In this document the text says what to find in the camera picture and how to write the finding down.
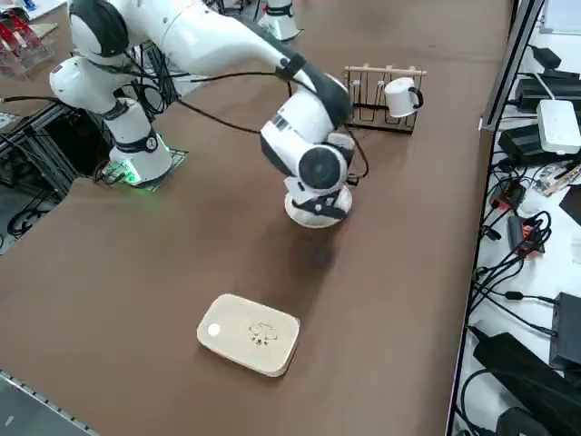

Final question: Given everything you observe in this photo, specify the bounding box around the orange black adapter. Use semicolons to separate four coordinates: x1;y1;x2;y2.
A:
507;212;554;261

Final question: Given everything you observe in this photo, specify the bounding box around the white box device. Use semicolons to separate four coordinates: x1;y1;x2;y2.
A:
537;98;581;155

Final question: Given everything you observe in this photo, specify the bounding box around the black wire cup rack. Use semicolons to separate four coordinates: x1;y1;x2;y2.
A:
343;64;428;135

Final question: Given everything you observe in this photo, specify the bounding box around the black desk cable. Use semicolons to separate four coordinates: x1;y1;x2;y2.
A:
471;289;562;306

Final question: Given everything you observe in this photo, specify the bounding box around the white round plate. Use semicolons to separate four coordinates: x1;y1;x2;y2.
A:
284;178;354;230

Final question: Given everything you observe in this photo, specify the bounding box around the red black usb hub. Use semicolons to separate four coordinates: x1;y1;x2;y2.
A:
491;180;527;211

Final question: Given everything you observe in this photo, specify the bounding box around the black metal frame rack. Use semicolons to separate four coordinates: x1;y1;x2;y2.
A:
0;97;114;201

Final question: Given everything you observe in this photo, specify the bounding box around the red acrylic display stand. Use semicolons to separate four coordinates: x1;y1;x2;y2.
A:
0;8;60;81

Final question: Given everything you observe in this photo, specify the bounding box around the small black power adapter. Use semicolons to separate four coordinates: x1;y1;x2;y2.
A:
530;45;565;72

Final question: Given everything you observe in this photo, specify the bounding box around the black box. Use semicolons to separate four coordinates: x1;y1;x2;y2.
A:
547;292;581;370

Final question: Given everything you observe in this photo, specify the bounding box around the white panel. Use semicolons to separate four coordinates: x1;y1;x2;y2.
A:
542;0;581;35

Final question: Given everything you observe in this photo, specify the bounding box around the printed card packet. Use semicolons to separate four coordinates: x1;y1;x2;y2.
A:
535;162;581;197

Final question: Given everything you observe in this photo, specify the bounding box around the aluminium frame post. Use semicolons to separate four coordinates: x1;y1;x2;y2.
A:
479;0;546;134

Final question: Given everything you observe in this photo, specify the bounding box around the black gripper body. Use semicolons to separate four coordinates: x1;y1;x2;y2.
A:
297;190;350;219

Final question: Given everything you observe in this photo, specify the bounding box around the beige lunch box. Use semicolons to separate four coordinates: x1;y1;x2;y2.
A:
196;293;301;379

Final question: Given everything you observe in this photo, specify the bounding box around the white mug black handle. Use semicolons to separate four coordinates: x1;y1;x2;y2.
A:
383;76;425;119

